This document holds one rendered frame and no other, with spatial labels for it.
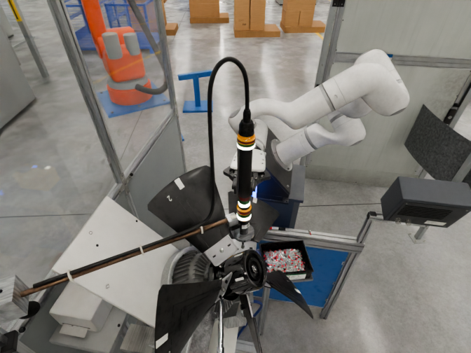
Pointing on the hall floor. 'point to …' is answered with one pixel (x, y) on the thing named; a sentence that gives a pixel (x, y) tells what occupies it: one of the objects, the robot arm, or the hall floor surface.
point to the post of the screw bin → (263, 310)
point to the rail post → (339, 284)
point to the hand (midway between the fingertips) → (244, 186)
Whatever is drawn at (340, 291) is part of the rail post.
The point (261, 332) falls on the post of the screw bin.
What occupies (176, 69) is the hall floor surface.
